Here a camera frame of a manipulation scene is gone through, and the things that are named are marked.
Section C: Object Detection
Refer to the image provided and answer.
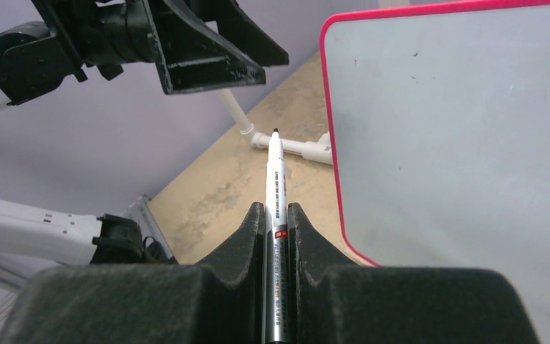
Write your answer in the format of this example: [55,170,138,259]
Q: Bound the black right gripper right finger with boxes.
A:
[288,203,538,343]

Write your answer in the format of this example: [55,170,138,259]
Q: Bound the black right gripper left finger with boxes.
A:
[0,202,265,343]

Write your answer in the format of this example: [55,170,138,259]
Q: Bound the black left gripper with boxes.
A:
[33,0,289,95]

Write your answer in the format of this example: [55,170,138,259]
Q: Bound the black silver marker pen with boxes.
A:
[261,128,293,343]

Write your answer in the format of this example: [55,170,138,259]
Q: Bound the whiteboard with pink frame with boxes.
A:
[319,1,550,343]

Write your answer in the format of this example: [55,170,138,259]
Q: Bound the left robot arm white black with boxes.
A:
[0,64,233,215]

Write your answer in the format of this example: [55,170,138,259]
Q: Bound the white PVC pipe frame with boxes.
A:
[216,87,335,166]

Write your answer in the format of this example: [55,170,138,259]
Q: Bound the aluminium extrusion rail frame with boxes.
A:
[0,196,173,327]

